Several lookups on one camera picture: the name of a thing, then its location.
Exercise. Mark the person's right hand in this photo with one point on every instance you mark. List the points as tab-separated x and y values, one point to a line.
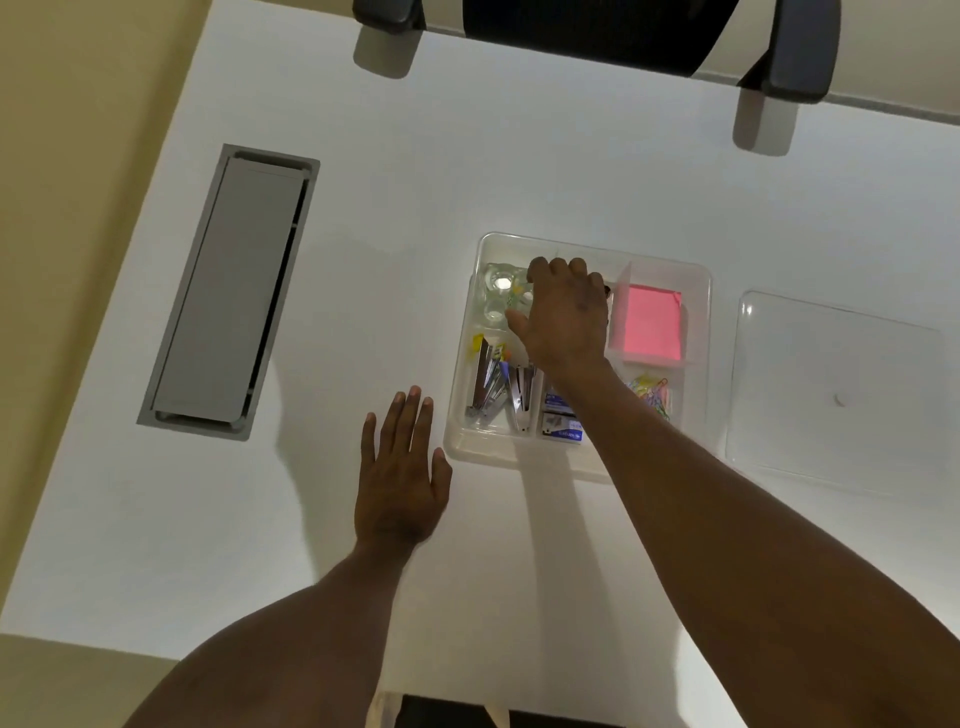
566	322

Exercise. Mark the pink sticky note pad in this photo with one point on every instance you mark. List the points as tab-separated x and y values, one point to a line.
649	326

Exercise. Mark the person's right thumb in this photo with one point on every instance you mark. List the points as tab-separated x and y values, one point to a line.
519	327

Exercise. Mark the black seat edge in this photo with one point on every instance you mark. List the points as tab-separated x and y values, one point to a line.
487	712

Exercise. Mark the person's right middle finger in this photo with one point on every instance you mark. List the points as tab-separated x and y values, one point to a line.
577	274

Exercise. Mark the person's left little finger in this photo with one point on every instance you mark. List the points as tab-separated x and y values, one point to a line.
368	446

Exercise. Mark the clear plastic organizer tray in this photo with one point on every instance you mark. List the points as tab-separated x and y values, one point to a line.
697	315

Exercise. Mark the clear tape roll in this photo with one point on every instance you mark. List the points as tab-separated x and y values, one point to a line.
495	312
501	282

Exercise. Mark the blue white staple box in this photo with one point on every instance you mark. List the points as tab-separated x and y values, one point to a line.
562	427
556	401

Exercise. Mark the person's right forearm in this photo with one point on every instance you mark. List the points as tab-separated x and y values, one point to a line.
750	555

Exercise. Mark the dark grey chair armrest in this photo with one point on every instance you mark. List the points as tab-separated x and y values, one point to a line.
802	45
390	13

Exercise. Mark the person's left hand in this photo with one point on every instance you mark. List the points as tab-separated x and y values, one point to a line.
397	502

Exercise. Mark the pile of colourful paper clips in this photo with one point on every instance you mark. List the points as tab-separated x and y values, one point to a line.
652	396

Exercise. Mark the person's left forearm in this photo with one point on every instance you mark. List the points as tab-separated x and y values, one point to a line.
300	645

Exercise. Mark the silver stapler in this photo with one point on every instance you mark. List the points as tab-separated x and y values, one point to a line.
523	397
486	390

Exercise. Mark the person's left middle finger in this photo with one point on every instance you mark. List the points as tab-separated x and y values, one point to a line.
409	427

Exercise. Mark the person's left thumb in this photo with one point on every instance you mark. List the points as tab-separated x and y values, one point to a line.
443	474

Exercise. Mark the clear plastic tray lid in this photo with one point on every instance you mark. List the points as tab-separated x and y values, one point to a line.
832	390

